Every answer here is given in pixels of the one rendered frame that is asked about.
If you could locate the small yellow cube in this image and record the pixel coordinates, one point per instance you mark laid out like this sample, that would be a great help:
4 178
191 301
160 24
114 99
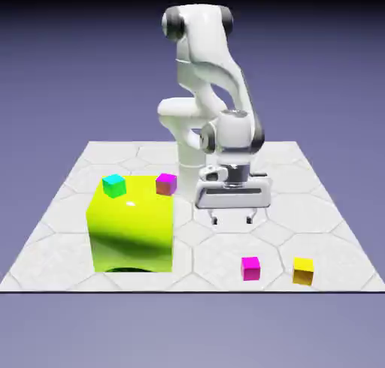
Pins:
303 271

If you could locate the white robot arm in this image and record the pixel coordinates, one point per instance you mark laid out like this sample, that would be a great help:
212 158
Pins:
210 58

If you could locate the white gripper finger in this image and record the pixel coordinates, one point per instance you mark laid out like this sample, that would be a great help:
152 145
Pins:
214 217
250 215

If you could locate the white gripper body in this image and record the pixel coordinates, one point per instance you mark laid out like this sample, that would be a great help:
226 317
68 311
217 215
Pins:
233 195

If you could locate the small cyan cube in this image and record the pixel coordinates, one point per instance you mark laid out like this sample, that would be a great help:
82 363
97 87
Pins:
113 186

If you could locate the small magenta cube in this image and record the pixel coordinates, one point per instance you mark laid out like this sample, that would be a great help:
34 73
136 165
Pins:
166 184
250 269

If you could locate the large yellow-green box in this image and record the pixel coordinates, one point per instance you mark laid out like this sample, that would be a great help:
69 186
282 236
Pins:
132 223

